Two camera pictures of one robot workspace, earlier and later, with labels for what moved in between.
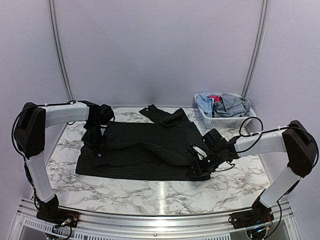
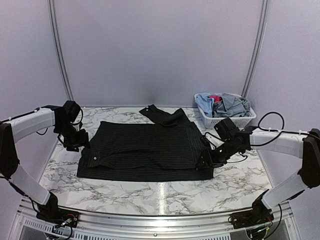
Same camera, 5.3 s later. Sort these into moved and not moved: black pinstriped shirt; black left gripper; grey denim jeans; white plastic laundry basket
Moved: black left gripper
Not moved: white plastic laundry basket; black pinstriped shirt; grey denim jeans
